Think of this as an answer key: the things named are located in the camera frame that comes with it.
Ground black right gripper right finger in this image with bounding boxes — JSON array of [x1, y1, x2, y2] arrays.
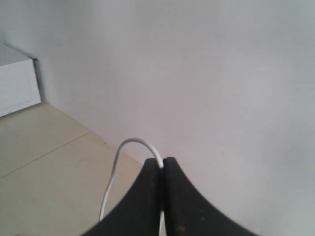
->
[[162, 157, 255, 236]]

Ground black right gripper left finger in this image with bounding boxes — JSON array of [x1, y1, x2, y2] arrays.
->
[[84, 158, 161, 236]]

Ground white wired earphones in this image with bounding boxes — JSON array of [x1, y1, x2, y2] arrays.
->
[[99, 138, 163, 230]]

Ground white box appliance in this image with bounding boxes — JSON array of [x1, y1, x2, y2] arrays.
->
[[0, 44, 45, 117]]

